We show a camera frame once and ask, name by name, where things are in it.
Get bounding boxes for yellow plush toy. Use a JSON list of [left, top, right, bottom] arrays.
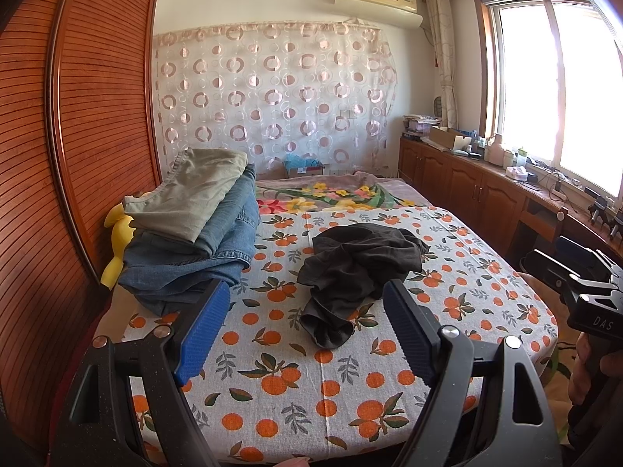
[[100, 202, 134, 290]]

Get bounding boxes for box with blue cloth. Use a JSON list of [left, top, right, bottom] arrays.
[[283, 154, 324, 178]]

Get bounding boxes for white plastic jug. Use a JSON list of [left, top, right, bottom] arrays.
[[485, 133, 505, 168]]

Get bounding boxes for white tissue pack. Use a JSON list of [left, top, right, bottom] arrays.
[[505, 165, 528, 181]]

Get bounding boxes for beige side window curtain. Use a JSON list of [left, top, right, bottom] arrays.
[[426, 0, 458, 129]]

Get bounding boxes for person's right hand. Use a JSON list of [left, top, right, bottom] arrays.
[[568, 332, 623, 405]]

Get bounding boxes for stack of books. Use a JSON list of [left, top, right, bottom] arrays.
[[402, 114, 440, 135]]

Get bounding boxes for orange print bed sheet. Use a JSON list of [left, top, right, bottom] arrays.
[[94, 204, 559, 464]]

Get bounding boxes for black pants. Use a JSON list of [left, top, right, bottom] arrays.
[[297, 223, 430, 350]]

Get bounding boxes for folded khaki pants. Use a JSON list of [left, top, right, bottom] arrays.
[[123, 147, 255, 244]]

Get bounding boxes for wooden cabinet counter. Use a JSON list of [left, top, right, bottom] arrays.
[[398, 137, 622, 263]]

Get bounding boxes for window with wooden frame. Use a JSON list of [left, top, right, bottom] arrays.
[[474, 0, 622, 202]]

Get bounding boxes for folded blue jeans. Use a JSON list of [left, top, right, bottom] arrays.
[[118, 165, 260, 316]]

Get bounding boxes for white wall air conditioner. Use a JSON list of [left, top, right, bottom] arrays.
[[335, 0, 423, 28]]

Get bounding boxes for wooden chair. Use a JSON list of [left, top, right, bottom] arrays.
[[506, 196, 566, 272]]

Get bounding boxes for floral pink blanket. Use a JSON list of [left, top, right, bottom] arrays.
[[255, 172, 431, 214]]

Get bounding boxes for cardboard box on counter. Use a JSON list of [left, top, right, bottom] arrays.
[[429, 126, 472, 150]]

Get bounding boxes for pink circle pattern curtain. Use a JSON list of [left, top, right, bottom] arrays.
[[152, 20, 397, 176]]

